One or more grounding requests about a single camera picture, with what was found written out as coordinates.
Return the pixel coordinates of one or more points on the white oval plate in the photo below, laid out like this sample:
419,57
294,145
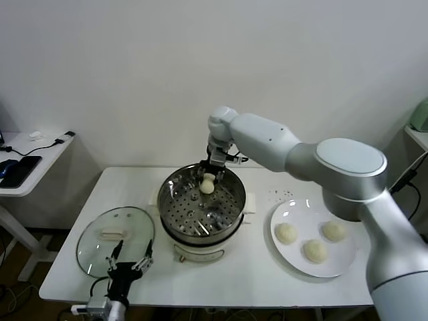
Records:
334,257

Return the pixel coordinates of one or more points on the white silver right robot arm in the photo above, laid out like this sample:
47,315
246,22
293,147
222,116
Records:
267,140

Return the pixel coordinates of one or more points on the stainless steel steamer basket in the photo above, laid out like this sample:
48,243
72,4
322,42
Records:
187,207

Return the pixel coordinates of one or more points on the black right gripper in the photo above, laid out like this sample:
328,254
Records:
207,164

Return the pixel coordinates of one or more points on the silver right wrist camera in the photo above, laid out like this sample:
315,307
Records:
217,157

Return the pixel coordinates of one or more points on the white side table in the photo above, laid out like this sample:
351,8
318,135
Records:
36,147

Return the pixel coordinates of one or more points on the white table with appliance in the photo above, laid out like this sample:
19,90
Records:
418,137

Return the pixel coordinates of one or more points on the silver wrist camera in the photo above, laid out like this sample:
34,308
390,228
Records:
217,157
98,306

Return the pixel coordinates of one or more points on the small white object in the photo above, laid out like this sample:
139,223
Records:
35,136

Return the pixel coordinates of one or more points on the white electric cooker pot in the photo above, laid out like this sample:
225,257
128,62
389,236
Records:
197,254

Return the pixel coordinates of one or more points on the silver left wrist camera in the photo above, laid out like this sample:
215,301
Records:
98,306

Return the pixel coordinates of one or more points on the black smartphone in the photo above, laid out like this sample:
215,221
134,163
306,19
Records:
20,170

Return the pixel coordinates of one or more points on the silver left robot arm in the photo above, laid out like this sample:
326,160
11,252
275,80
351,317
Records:
117,311

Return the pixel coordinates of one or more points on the mint green appliance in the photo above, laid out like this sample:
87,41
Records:
421,115

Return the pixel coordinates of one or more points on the white steamed baozi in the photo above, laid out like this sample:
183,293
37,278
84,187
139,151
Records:
315,250
206,188
286,233
333,231

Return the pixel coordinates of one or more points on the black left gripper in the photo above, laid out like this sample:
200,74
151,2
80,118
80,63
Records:
122,275

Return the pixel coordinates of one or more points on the blue computer mouse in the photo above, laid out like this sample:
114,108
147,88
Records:
6,167

